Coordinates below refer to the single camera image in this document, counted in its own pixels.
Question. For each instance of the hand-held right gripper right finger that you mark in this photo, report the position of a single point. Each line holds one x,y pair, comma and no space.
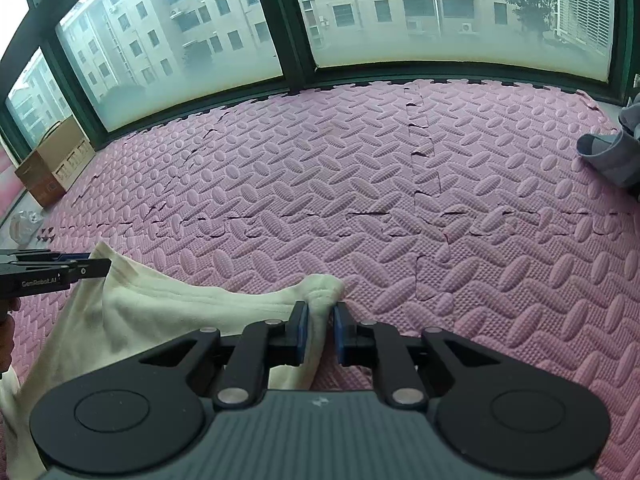
340,335

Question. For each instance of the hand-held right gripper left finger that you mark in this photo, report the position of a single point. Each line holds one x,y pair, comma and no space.
301,335

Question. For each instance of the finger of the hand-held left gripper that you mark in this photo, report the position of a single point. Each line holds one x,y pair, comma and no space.
50,257
92,269

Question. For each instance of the cream fleece garment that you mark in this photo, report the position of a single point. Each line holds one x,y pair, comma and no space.
150,310

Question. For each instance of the person's left hand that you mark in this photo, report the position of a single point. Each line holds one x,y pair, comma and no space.
5,345

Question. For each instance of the loose pink foam strip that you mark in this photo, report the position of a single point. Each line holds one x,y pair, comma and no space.
49,236

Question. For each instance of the clear plastic bag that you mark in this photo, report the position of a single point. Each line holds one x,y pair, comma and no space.
27,227

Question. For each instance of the brown cardboard box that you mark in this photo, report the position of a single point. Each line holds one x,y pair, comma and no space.
52,165

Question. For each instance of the pink foam puzzle mat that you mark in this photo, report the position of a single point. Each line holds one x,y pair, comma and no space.
375,200

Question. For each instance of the beige apartment building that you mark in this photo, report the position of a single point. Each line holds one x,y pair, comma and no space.
210,15

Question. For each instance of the grey garment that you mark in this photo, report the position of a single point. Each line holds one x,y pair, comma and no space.
612,155

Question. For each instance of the white louvred grille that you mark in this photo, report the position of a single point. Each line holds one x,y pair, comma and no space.
582,5

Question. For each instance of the dark green window frame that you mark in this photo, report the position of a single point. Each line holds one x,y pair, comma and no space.
287,25

